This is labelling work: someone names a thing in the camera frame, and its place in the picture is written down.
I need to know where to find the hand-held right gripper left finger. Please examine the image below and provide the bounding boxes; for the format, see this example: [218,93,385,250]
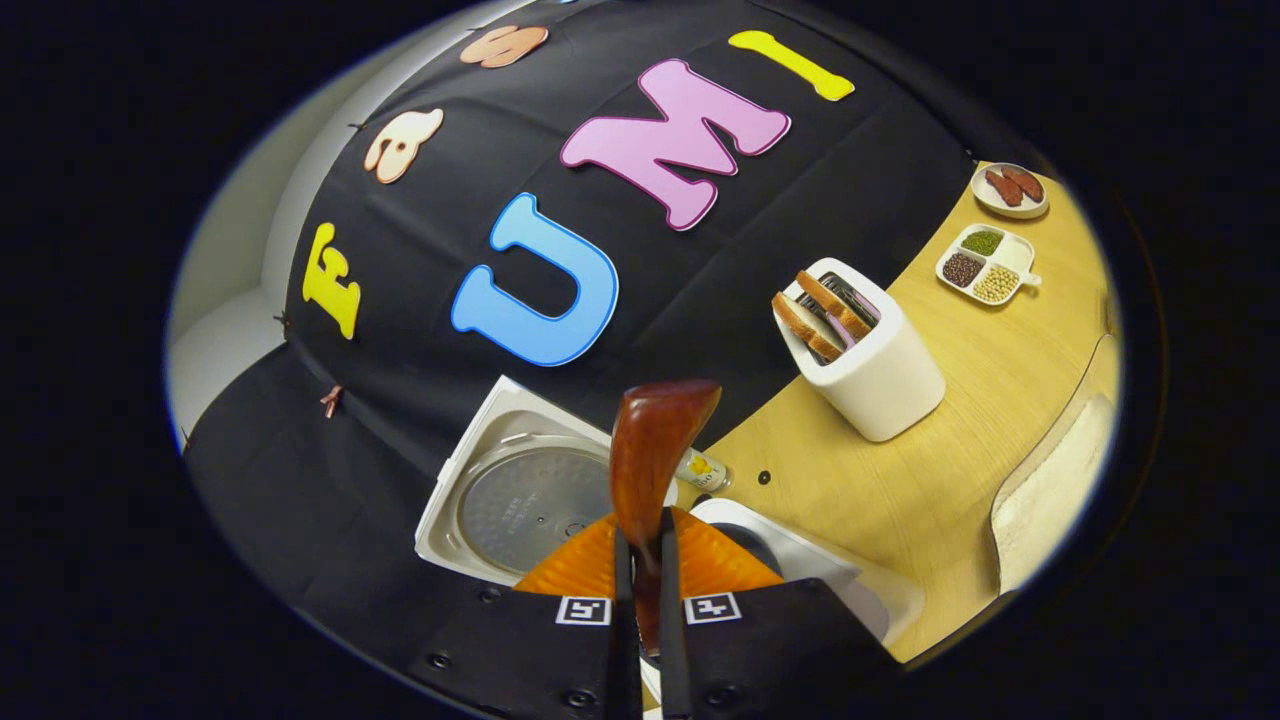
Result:
[405,508,641,720]

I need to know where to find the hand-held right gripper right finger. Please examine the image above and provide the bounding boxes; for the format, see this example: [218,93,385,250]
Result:
[660,507,901,720]

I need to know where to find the white rice cooker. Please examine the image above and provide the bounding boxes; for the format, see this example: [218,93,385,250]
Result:
[415,375,926,701]

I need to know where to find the brown wooden spoon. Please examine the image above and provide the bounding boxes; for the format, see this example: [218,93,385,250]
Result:
[610,380,723,656]

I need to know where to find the clear rice container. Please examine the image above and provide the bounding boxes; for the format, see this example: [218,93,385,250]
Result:
[990,335,1119,596]

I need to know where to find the small glass seasoning bottle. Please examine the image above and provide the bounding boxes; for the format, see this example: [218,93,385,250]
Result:
[675,447,731,494]

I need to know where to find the black backdrop cloth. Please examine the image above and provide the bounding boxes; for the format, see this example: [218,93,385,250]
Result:
[185,0,1011,701]

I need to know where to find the white toaster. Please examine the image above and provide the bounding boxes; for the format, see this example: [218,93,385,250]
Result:
[772,257,947,443]

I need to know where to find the toasted bread slice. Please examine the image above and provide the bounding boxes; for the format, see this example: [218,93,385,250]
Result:
[771,291,846,363]
[795,270,874,339]

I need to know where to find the white divided bean dish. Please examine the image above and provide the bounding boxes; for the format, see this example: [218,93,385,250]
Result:
[935,222,1042,306]

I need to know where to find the round white plate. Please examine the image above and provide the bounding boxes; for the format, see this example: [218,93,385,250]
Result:
[970,162,1050,220]

